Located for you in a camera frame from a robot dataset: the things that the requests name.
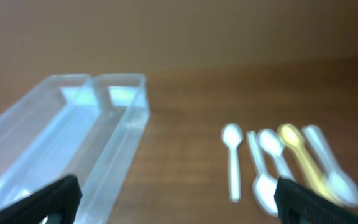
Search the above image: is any left clear plastic container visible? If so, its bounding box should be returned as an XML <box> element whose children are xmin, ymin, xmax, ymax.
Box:
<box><xmin>0</xmin><ymin>74</ymin><xmax>99</xmax><ymax>209</ymax></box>

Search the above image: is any clear plastic container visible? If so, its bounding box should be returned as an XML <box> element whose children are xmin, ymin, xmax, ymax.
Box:
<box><xmin>0</xmin><ymin>74</ymin><xmax>99</xmax><ymax>209</ymax></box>
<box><xmin>26</xmin><ymin>73</ymin><xmax>151</xmax><ymax>224</ymax></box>

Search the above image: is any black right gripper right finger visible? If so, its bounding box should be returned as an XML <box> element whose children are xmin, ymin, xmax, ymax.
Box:
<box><xmin>274</xmin><ymin>177</ymin><xmax>358</xmax><ymax>224</ymax></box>

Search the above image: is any right clear plastic container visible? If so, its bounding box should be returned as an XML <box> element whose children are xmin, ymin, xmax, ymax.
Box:
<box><xmin>26</xmin><ymin>73</ymin><xmax>151</xmax><ymax>224</ymax></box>

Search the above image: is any white plastic spoon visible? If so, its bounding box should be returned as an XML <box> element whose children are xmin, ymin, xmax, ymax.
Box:
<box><xmin>221</xmin><ymin>123</ymin><xmax>244</xmax><ymax>203</ymax></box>
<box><xmin>247</xmin><ymin>131</ymin><xmax>278</xmax><ymax>217</ymax></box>
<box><xmin>301</xmin><ymin>124</ymin><xmax>358</xmax><ymax>208</ymax></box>
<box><xmin>257</xmin><ymin>129</ymin><xmax>294</xmax><ymax>180</ymax></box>

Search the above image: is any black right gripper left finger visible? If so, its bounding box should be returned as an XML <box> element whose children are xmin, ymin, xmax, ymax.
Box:
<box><xmin>0</xmin><ymin>174</ymin><xmax>82</xmax><ymax>224</ymax></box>

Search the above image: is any yellow plastic spoon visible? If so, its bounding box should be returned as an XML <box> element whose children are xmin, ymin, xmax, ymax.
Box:
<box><xmin>278</xmin><ymin>123</ymin><xmax>344</xmax><ymax>207</ymax></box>

